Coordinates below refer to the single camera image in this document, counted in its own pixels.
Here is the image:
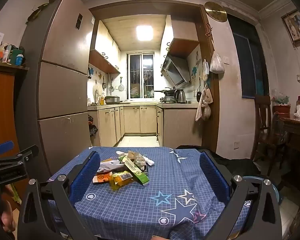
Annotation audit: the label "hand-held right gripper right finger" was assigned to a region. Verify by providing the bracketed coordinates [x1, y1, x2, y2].
[199, 150, 283, 240]

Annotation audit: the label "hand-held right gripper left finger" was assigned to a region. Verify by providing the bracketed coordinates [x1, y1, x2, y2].
[17, 150, 102, 240]

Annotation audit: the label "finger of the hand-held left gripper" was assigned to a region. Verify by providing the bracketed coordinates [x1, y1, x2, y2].
[0, 141, 15, 159]
[0, 144, 39, 171]

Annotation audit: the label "blue plastic basin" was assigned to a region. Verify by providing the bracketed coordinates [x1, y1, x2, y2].
[241, 176, 282, 205]

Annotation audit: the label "black trash bag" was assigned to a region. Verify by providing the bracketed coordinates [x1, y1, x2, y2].
[88, 115, 98, 137]

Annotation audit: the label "person's left hand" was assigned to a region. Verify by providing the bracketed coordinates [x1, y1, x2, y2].
[0, 184, 17, 233]

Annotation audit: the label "black cloth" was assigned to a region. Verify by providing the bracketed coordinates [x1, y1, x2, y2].
[176, 145, 261, 178]

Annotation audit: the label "yellow snack packet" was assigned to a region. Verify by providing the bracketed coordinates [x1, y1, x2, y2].
[109, 170, 135, 187]

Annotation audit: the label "wooden side cabinet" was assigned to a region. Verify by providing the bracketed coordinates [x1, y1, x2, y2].
[0, 64, 30, 205]

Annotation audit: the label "green carton box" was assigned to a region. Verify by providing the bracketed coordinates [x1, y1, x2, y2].
[119, 155, 150, 186]

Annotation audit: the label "blue star-print tablecloth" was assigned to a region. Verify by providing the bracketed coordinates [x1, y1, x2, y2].
[46, 146, 255, 240]

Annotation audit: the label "beige refrigerator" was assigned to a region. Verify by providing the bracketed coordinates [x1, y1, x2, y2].
[19, 0, 92, 179]

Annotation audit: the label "beige hanging bags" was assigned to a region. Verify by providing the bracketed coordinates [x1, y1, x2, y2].
[195, 84, 213, 122]

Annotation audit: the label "wooden chair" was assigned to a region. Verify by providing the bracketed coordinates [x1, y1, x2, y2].
[252, 94, 290, 177]

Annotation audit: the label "rice cooker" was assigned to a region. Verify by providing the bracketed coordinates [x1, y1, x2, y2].
[104, 95, 121, 105]

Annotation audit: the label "beige base kitchen cabinets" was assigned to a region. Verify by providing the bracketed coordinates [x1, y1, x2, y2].
[87, 104, 199, 147]

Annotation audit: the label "steel electric kettle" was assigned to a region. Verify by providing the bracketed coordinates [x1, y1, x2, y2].
[174, 89, 187, 104]

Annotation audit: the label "gas stove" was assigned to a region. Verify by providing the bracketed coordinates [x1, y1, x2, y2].
[159, 96, 177, 104]

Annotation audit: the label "dark wooden table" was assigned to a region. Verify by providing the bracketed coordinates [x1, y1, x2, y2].
[277, 112, 300, 195]

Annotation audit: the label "red flower pot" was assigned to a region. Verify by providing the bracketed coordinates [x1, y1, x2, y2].
[271, 89, 292, 114]

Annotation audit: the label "black wok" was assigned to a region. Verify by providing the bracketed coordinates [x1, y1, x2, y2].
[154, 87, 177, 97]

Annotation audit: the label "small pale hanging bag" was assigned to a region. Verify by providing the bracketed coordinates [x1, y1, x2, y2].
[202, 59, 210, 82]

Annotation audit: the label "white hanging plastic bag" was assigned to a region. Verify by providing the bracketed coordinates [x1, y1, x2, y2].
[210, 51, 226, 74]

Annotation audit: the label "steel range hood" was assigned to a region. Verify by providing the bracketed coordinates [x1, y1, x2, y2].
[161, 54, 192, 87]

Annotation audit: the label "kitchen window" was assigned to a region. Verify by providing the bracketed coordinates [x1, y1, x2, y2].
[127, 52, 154, 99]

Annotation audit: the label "black bag on refrigerator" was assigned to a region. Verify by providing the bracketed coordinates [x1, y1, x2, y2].
[27, 0, 62, 22]

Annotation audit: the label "square ceiling light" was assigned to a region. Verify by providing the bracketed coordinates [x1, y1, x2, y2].
[136, 25, 153, 42]

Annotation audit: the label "wall kitchen cabinet over hood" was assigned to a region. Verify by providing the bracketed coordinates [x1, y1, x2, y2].
[161, 15, 200, 58]

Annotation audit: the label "gold round wall clock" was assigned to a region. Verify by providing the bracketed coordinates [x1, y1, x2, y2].
[204, 1, 227, 22]

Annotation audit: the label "framed wall picture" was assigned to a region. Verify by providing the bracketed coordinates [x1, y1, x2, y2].
[281, 9, 300, 46]

